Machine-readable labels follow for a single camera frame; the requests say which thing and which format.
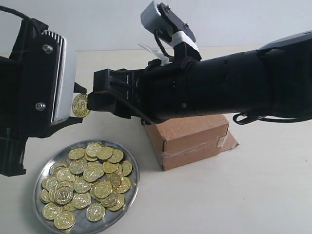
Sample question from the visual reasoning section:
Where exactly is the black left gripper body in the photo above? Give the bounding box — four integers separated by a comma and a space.
0, 18, 49, 176

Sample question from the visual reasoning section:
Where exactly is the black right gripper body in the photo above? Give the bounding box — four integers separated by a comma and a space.
93, 59, 190, 125

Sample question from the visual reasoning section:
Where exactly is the gold coin with dollar sign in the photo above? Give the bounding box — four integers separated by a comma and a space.
72, 94, 90, 118

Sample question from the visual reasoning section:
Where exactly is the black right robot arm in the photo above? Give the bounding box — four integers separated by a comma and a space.
88, 31, 312, 125

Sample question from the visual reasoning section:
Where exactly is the brown cardboard slotted box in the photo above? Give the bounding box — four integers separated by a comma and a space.
144, 115, 239, 171

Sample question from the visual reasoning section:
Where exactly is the gold coin top of pile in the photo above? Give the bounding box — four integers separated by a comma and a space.
85, 142, 102, 157

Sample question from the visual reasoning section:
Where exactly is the gold coin upper right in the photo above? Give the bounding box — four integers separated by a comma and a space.
97, 146, 113, 160

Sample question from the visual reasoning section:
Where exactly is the gold coin front left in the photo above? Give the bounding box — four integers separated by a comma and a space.
42, 202, 63, 220

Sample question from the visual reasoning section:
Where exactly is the gold coin right edge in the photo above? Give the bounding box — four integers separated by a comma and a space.
121, 160, 133, 176

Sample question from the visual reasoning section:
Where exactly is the gold coin front bottom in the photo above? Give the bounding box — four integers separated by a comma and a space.
54, 211, 76, 230

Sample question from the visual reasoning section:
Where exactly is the gold coin front centre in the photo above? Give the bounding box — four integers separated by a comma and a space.
85, 202, 105, 222

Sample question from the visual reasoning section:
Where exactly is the round steel plate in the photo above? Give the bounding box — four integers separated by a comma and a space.
33, 138, 140, 234

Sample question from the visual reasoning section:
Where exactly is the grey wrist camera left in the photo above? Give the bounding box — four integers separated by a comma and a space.
34, 30, 77, 127

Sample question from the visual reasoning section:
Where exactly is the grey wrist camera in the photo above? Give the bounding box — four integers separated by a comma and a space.
34, 30, 77, 127
140, 1, 201, 64

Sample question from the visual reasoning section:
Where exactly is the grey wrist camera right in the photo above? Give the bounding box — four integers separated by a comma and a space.
140, 1, 201, 64

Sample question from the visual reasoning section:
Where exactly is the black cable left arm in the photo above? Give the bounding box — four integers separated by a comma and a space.
0, 6, 37, 27

